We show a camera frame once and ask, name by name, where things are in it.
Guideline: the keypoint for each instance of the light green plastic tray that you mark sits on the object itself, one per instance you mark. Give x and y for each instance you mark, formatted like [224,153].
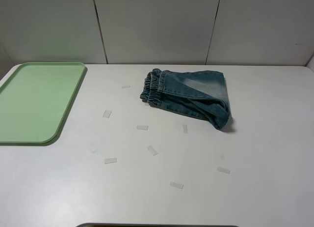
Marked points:
[35,100]

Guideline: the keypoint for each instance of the children's blue denim shorts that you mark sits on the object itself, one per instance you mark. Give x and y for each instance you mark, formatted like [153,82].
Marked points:
[200,95]

